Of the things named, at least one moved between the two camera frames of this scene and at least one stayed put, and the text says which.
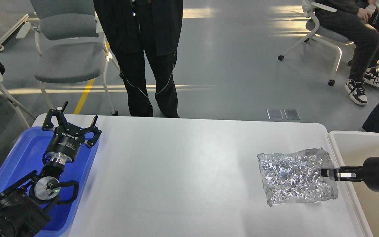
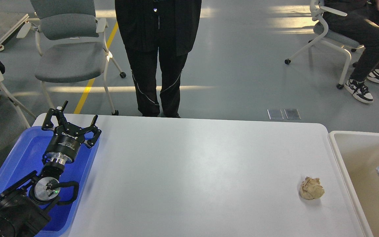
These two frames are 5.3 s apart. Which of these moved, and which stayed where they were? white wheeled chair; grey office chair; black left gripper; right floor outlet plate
Moved: white wheeled chair
Stayed: right floor outlet plate; grey office chair; black left gripper
